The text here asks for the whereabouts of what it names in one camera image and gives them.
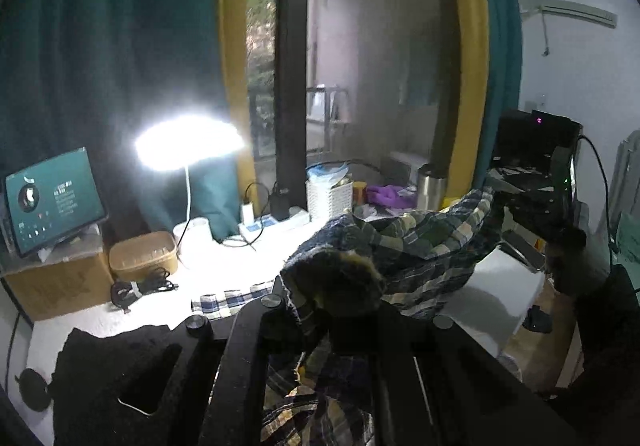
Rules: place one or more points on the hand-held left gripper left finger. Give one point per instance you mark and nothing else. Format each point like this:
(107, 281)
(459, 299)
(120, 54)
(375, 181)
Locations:
(240, 351)

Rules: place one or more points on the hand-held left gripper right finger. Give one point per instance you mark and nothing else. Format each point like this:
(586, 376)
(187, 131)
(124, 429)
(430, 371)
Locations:
(450, 376)

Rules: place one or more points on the plaid pants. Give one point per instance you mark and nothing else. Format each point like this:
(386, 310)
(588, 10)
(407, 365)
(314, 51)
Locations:
(415, 246)

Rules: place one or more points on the black electronic device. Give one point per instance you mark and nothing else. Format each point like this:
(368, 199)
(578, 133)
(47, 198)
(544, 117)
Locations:
(535, 141)

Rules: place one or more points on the white textured tablecloth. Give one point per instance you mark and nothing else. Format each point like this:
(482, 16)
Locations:
(500, 296)

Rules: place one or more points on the stainless steel tumbler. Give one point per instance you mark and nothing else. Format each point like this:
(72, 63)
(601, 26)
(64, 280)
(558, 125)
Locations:
(431, 188)

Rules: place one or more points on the white power strip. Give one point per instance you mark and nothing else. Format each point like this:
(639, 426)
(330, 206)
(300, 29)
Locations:
(272, 226)

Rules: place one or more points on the brown lidded food container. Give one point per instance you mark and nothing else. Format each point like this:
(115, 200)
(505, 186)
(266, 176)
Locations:
(145, 256)

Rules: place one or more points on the white charger plug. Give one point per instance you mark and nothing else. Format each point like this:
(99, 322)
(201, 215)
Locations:
(247, 212)

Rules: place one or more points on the purple cloth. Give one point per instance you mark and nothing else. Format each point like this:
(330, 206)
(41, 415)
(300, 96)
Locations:
(387, 196)

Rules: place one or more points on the black power adapter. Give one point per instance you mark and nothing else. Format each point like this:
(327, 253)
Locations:
(280, 201)

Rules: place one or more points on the black cloth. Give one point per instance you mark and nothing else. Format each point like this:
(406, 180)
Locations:
(85, 376)

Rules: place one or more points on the teal curtain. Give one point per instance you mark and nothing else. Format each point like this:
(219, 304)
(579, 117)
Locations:
(100, 51)
(502, 51)

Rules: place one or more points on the yellow curtain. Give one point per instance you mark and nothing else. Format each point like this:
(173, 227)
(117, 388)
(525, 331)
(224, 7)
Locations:
(472, 51)
(232, 51)

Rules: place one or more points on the white perforated basket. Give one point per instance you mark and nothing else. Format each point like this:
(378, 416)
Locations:
(327, 198)

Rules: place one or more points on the orange jar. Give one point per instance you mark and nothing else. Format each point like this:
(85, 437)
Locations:
(359, 192)

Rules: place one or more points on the brown cardboard box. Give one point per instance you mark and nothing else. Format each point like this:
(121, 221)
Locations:
(55, 286)

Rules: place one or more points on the clear blue plastic bag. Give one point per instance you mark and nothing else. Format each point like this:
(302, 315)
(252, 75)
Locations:
(325, 171)

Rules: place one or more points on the white air conditioner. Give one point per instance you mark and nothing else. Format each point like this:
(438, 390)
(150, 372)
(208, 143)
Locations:
(565, 9)

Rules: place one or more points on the round black object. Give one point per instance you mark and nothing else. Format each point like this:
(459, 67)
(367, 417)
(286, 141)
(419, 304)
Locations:
(34, 390)

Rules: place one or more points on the white desk lamp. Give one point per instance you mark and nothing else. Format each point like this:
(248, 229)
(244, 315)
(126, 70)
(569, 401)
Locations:
(187, 141)

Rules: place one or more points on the black window post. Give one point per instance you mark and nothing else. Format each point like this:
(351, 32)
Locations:
(291, 76)

